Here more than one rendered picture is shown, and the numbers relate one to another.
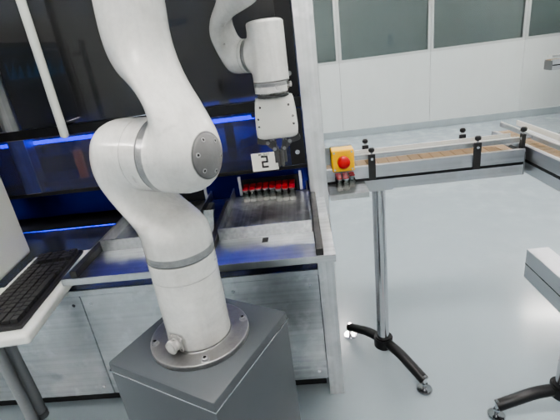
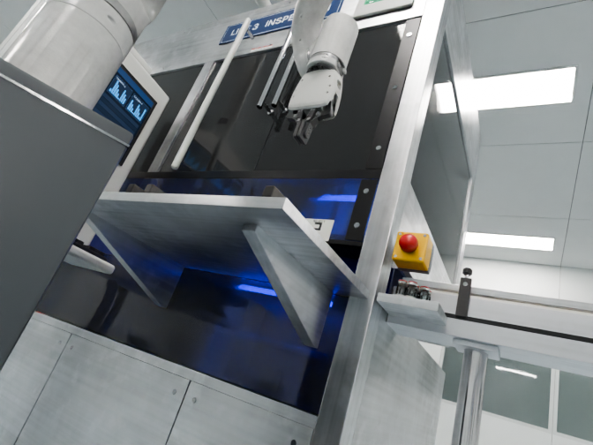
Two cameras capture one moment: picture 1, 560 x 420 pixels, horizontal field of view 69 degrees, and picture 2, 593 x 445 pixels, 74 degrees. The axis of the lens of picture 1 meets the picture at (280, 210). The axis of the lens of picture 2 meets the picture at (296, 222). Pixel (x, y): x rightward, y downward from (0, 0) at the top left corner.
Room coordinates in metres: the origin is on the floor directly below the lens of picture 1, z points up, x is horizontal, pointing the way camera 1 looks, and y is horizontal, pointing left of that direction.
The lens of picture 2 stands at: (0.43, -0.40, 0.64)
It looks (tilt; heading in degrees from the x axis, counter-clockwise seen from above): 22 degrees up; 30
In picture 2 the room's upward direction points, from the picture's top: 19 degrees clockwise
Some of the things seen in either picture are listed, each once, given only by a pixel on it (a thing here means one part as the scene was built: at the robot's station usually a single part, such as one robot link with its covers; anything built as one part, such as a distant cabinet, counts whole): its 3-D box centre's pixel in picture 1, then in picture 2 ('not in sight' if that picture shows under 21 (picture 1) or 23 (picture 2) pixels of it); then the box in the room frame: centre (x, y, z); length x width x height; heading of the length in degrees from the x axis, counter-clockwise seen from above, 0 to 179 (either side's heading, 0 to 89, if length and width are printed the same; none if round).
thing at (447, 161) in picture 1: (418, 158); (557, 325); (1.40, -0.52, 0.92); 0.69 x 0.15 x 0.16; 85
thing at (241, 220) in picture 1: (267, 207); not in sight; (1.18, 0.04, 0.90); 0.34 x 0.26 x 0.04; 176
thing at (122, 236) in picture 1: (163, 217); not in sight; (1.21, 0.37, 0.90); 0.34 x 0.26 x 0.04; 175
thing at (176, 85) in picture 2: not in sight; (142, 120); (1.37, 1.10, 1.51); 0.49 x 0.01 x 0.59; 85
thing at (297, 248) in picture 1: (212, 229); (210, 249); (1.13, 0.21, 0.87); 0.70 x 0.48 x 0.02; 85
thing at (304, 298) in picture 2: not in sight; (285, 294); (1.10, -0.04, 0.80); 0.34 x 0.03 x 0.13; 175
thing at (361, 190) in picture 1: (347, 189); (413, 311); (1.32, -0.24, 0.87); 0.14 x 0.13 x 0.02; 175
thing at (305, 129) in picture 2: (287, 151); (311, 127); (0.99, -0.04, 1.12); 0.03 x 0.03 x 0.07; 85
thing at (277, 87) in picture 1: (272, 87); (326, 71); (0.99, -0.02, 1.27); 0.09 x 0.08 x 0.03; 85
